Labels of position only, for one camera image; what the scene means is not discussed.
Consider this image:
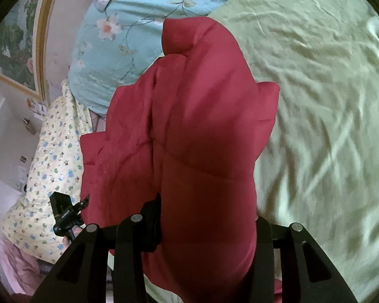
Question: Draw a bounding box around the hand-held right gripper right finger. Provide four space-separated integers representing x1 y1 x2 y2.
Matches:
243 217 358 303

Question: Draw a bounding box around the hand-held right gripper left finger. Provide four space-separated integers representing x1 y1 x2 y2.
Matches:
30 192 162 303

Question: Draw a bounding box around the red quilted jacket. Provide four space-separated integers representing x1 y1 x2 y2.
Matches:
80 17 280 303

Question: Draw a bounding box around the yellow printed pillow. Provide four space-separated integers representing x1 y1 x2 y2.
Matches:
2 80 93 264

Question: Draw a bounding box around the pink cloth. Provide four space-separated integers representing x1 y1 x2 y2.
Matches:
0 237 79 298

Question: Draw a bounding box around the light green bedsheet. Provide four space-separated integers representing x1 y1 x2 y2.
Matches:
144 0 379 303

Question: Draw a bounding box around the blue floral quilt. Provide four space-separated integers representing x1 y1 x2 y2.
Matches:
68 0 272 121

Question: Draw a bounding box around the gold framed wall picture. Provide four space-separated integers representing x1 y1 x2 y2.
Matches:
0 0 65 102

